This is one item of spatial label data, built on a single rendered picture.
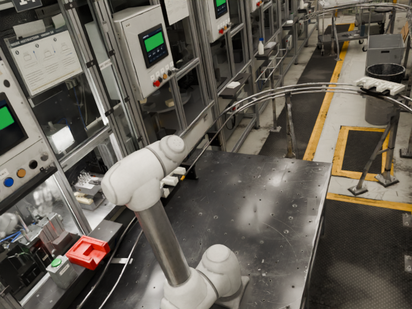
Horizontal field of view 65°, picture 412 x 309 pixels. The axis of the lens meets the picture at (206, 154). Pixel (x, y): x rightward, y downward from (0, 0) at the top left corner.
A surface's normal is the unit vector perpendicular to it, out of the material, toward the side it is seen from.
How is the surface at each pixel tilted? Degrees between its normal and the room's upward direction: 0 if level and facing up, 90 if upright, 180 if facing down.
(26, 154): 90
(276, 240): 0
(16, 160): 90
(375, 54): 91
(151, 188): 86
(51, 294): 0
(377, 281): 0
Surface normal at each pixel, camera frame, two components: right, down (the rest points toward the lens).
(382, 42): -0.39, 0.54
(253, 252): -0.17, -0.83
